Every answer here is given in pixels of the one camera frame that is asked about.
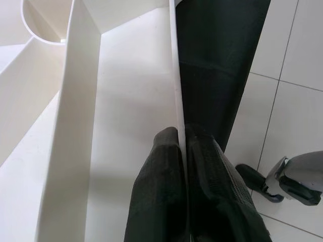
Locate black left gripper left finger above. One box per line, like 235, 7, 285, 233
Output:
123, 126, 189, 242

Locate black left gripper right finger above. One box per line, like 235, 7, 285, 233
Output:
185, 123, 272, 242

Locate black tablecloth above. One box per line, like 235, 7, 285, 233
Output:
174, 0, 272, 154

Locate white plastic table top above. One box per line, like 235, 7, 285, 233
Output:
0, 0, 190, 242

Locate grey robot left leg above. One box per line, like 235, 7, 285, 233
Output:
235, 150, 323, 208

